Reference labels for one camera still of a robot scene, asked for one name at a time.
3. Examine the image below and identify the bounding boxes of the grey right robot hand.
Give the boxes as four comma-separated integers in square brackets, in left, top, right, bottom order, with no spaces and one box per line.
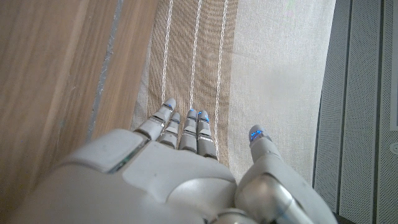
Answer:
[6,98,340,224]

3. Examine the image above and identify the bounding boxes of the beige striped backdrop cloth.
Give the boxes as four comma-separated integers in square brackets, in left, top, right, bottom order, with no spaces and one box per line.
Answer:
[130,0,336,184]

